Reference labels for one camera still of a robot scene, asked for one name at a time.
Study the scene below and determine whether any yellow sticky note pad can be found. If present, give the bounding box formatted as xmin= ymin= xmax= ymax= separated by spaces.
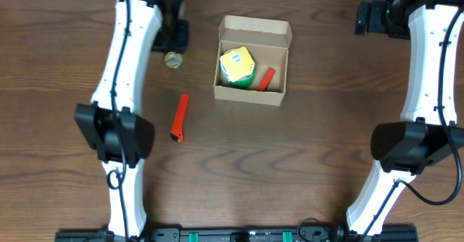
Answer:
xmin=220 ymin=46 xmax=255 ymax=83

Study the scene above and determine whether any orange utility knife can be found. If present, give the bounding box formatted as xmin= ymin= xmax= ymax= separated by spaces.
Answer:
xmin=170 ymin=93 xmax=190 ymax=142

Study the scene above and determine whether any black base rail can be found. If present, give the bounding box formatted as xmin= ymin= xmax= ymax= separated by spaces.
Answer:
xmin=54 ymin=223 xmax=419 ymax=242

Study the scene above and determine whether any green tape roll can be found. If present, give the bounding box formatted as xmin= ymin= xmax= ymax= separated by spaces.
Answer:
xmin=228 ymin=70 xmax=256 ymax=89

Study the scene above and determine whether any cardboard box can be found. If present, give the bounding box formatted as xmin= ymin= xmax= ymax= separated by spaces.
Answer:
xmin=213 ymin=15 xmax=293 ymax=107

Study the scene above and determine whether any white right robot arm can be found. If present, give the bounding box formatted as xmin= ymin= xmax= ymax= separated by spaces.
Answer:
xmin=333 ymin=0 xmax=463 ymax=241

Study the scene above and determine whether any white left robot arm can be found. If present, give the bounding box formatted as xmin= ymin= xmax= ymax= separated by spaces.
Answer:
xmin=55 ymin=0 xmax=189 ymax=241

